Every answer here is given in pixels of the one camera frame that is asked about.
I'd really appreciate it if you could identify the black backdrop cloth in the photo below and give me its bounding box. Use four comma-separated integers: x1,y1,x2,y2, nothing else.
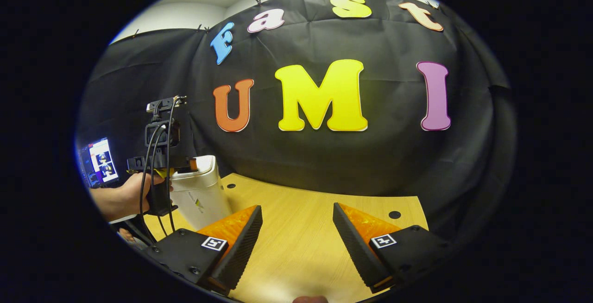
76,0,517,248

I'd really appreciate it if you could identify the wooden desktop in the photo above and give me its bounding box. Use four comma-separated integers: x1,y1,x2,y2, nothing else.
139,172,429,303

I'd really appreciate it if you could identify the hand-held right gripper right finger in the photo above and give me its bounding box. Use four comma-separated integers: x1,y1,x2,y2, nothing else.
332,202,449,294

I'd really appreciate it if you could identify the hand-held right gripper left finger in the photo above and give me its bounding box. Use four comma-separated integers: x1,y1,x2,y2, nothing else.
143,205,264,297

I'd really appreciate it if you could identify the white desktop garbage bin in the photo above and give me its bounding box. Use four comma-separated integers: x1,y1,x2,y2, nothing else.
169,155,233,231

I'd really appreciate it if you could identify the computer monitor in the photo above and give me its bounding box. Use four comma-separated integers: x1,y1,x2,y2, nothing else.
78,137,120,189

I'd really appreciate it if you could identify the black cable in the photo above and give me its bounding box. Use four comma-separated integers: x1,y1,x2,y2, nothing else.
139,129,157,246
164,97,179,234

